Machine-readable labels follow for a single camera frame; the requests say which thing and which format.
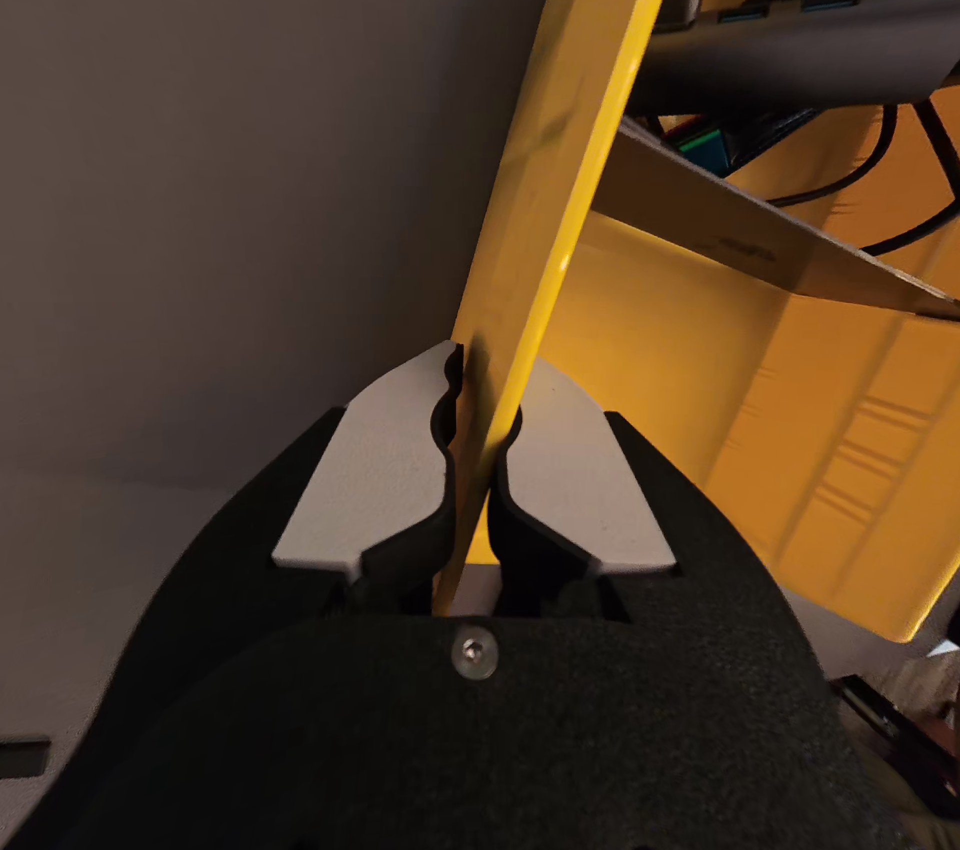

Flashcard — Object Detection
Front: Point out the yellow plastic bin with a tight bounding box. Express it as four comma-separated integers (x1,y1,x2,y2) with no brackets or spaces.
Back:
431,0,960,645

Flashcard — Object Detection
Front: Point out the grey usb hub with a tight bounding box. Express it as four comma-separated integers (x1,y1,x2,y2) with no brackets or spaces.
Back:
630,0,960,116

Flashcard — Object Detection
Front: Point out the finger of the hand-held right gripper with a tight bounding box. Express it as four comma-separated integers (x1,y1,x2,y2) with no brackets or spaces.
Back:
591,117,960,324

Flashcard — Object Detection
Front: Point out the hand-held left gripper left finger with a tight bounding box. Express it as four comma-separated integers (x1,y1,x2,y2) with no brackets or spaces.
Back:
271,340,466,579

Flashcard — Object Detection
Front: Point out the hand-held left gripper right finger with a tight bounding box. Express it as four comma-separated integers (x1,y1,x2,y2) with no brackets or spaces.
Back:
487,356,678,576

